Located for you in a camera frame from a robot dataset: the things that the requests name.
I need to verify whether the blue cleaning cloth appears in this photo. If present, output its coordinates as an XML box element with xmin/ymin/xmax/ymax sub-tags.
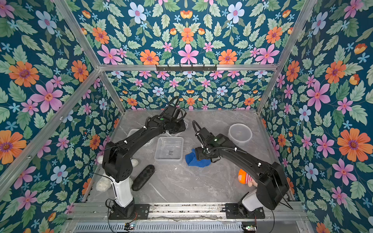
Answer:
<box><xmin>185</xmin><ymin>149</ymin><xmax>211</xmax><ymax>168</ymax></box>

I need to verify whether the square clear lunch box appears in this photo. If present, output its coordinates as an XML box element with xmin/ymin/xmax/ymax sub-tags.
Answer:
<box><xmin>154</xmin><ymin>137</ymin><xmax>184</xmax><ymax>162</ymax></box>

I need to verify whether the round clear lunch box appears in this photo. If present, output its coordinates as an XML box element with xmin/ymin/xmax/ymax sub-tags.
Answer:
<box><xmin>228</xmin><ymin>123</ymin><xmax>253</xmax><ymax>145</ymax></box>

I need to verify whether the rectangular clear lunch box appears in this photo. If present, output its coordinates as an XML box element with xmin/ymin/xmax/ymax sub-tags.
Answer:
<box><xmin>127</xmin><ymin>129</ymin><xmax>154</xmax><ymax>146</ymax></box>

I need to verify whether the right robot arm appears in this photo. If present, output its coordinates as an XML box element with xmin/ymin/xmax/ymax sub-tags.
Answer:
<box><xmin>192</xmin><ymin>120</ymin><xmax>289</xmax><ymax>212</ymax></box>

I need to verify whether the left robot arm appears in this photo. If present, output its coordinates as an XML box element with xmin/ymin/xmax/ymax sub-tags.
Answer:
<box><xmin>102</xmin><ymin>97</ymin><xmax>186</xmax><ymax>219</ymax></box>

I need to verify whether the orange pink plush doll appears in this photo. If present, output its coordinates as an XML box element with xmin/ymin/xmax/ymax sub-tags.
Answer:
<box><xmin>238</xmin><ymin>169</ymin><xmax>258</xmax><ymax>187</ymax></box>

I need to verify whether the white teddy bear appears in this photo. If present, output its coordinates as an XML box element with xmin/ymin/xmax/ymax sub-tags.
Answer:
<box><xmin>96</xmin><ymin>155</ymin><xmax>139</xmax><ymax>192</ymax></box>

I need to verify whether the black wall hook rail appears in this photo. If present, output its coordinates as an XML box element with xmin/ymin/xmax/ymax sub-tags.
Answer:
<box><xmin>155</xmin><ymin>65</ymin><xmax>218</xmax><ymax>72</ymax></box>

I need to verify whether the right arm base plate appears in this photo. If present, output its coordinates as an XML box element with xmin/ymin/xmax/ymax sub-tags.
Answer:
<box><xmin>221</xmin><ymin>203</ymin><xmax>265</xmax><ymax>219</ymax></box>

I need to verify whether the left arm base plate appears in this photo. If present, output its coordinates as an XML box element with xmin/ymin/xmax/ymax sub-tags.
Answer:
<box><xmin>109</xmin><ymin>203</ymin><xmax>150</xmax><ymax>220</ymax></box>

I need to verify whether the aluminium front rail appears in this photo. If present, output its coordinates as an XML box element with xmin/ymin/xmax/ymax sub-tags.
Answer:
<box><xmin>67</xmin><ymin>202</ymin><xmax>308</xmax><ymax>221</ymax></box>

